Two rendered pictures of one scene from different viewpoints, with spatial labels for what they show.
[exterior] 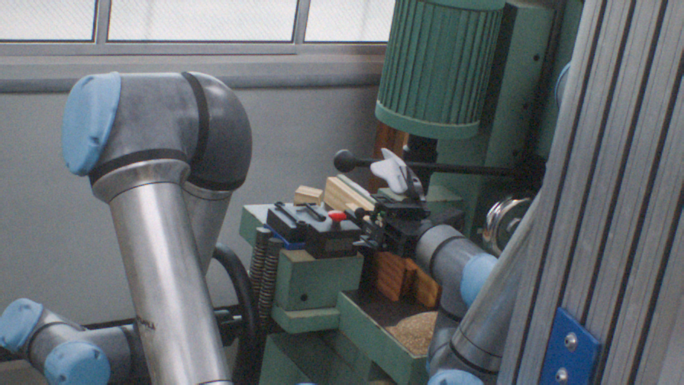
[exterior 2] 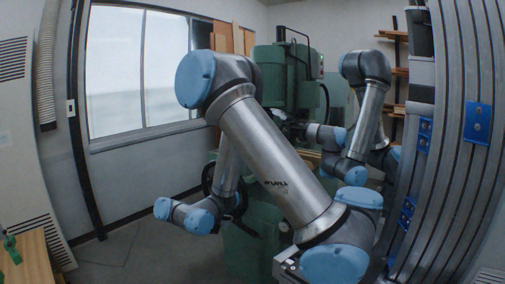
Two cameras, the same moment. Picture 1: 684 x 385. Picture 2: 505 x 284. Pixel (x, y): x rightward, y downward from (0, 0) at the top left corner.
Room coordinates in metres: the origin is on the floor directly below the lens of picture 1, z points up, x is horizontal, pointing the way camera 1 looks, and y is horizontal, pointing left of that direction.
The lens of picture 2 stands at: (0.92, 0.33, 1.26)
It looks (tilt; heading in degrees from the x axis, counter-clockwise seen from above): 14 degrees down; 341
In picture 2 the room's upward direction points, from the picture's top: straight up
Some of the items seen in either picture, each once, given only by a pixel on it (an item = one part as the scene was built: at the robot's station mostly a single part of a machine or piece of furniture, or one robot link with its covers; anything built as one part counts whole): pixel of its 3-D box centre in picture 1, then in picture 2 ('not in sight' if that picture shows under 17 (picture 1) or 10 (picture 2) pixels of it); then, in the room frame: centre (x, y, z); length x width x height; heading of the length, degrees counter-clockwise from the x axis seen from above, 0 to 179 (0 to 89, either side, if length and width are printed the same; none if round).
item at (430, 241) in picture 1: (442, 254); (314, 133); (1.63, -0.16, 1.09); 0.08 x 0.05 x 0.08; 123
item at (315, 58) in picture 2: not in sight; (316, 65); (2.07, -0.47, 1.40); 0.10 x 0.06 x 0.16; 123
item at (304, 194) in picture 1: (308, 201); not in sight; (2.20, 0.06, 0.92); 0.05 x 0.04 x 0.04; 80
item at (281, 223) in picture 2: not in sight; (285, 226); (1.68, -0.09, 0.65); 0.06 x 0.04 x 0.08; 33
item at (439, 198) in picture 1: (417, 216); not in sight; (2.02, -0.14, 0.99); 0.14 x 0.07 x 0.09; 123
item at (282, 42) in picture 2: not in sight; (281, 40); (2.09, -0.24, 1.54); 0.08 x 0.08 x 0.17; 33
